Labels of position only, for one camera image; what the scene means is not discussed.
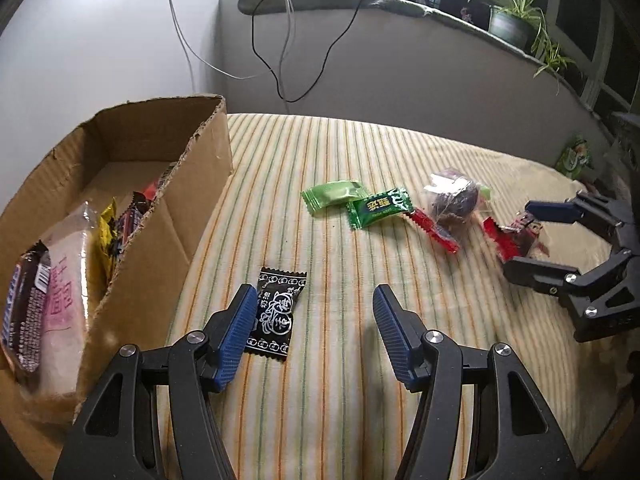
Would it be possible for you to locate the cardboard box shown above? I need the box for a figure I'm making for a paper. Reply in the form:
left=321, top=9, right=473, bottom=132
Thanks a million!
left=0, top=94, right=235, bottom=423

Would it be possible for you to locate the window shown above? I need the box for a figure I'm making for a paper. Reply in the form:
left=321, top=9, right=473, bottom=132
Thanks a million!
left=415, top=0, right=640, bottom=111

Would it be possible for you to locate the potted spider plant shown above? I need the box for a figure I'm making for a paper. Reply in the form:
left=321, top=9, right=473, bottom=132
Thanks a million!
left=462, top=0, right=576, bottom=93

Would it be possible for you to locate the small brown chocolate bar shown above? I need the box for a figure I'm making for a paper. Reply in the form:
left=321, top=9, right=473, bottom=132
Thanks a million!
left=112, top=192, right=156, bottom=271

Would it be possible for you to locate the bread slice packet pink print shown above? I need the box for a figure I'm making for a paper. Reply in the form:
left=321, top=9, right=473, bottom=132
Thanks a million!
left=37, top=200, right=101, bottom=401

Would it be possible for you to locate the green snack bag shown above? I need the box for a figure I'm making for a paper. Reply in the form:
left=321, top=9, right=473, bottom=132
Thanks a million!
left=556, top=135, right=593, bottom=178

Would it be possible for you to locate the large brown chocolate bar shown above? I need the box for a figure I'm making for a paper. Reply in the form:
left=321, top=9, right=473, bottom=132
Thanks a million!
left=0, top=245, right=53, bottom=386

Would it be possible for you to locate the dark pastry clear wrapper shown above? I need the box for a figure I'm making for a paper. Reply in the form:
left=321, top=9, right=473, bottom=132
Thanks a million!
left=410, top=170, right=493, bottom=256

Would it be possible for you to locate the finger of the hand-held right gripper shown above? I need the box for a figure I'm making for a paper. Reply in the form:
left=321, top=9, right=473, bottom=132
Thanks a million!
left=502, top=247, right=640, bottom=318
left=525, top=191, right=640, bottom=251

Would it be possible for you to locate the long white cable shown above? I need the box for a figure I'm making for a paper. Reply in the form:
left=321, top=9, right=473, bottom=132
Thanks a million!
left=162, top=0, right=273, bottom=81

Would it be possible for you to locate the yellow snack packet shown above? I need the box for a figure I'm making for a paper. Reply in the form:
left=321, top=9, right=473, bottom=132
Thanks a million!
left=97, top=199, right=121, bottom=286

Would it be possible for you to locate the light green candy packet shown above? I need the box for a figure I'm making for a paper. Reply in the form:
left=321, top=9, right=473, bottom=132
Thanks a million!
left=301, top=180, right=368, bottom=218

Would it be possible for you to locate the black candy packet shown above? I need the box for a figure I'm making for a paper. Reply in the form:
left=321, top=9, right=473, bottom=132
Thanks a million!
left=243, top=266, right=307, bottom=362

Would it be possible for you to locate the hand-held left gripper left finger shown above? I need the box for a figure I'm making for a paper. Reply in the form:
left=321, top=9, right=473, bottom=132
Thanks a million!
left=52, top=283, right=258, bottom=480

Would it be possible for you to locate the white wardrobe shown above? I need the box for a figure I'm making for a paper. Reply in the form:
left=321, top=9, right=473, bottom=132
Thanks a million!
left=0, top=0, right=223, bottom=126

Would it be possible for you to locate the dark pastry red wrapper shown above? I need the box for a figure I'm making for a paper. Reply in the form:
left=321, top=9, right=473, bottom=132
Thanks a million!
left=480, top=210, right=548, bottom=263

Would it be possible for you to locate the dark green candy packet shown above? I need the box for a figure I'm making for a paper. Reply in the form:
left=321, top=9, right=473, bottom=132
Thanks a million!
left=346, top=187, right=415, bottom=231

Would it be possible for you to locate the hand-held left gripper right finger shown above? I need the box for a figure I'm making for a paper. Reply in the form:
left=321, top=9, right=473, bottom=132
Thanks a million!
left=372, top=284, right=581, bottom=480

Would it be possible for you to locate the striped bed sheet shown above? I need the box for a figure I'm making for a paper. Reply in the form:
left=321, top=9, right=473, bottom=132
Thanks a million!
left=75, top=112, right=631, bottom=480

